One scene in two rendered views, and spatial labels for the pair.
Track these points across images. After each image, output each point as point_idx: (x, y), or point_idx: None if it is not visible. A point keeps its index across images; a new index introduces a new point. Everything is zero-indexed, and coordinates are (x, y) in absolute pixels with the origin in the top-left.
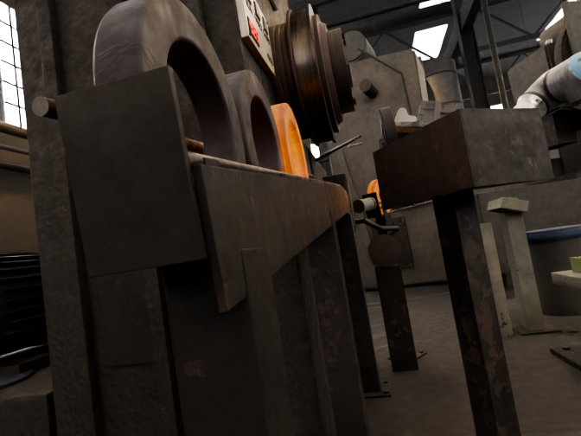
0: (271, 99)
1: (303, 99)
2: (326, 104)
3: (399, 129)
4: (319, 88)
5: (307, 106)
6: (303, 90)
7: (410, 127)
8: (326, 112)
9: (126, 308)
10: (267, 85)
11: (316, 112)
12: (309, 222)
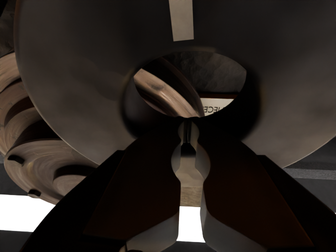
0: (205, 66)
1: (185, 86)
2: (158, 101)
3: (178, 147)
4: (197, 112)
5: (177, 79)
6: (192, 99)
7: (278, 202)
8: (169, 84)
9: None
10: (215, 80)
11: (167, 78)
12: None
